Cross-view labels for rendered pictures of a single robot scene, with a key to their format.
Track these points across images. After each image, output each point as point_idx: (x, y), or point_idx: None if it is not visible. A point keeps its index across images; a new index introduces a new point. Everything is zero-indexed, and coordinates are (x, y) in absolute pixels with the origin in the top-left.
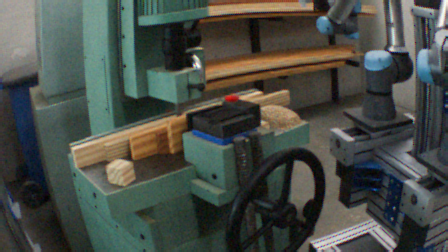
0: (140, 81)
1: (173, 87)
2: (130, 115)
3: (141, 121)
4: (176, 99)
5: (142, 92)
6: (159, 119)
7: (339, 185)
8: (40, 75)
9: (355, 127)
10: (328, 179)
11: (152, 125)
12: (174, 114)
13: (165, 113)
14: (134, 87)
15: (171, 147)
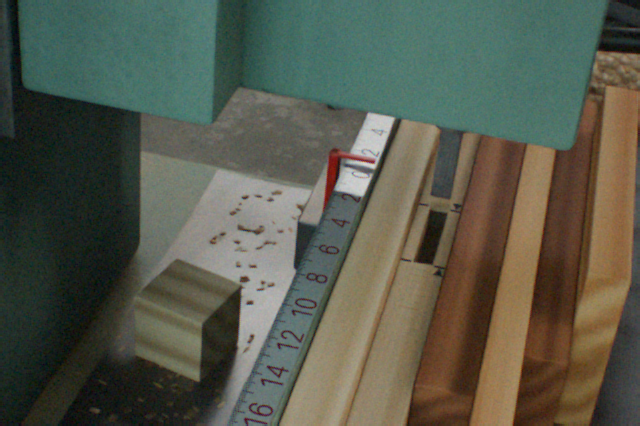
0: (229, 11)
1: (568, 62)
2: (16, 197)
3: (316, 278)
4: (573, 129)
5: (229, 79)
6: (357, 226)
7: (203, 149)
8: None
9: (614, 23)
10: (149, 131)
11: (387, 286)
12: (377, 170)
13: (345, 177)
14: (190, 56)
15: (579, 401)
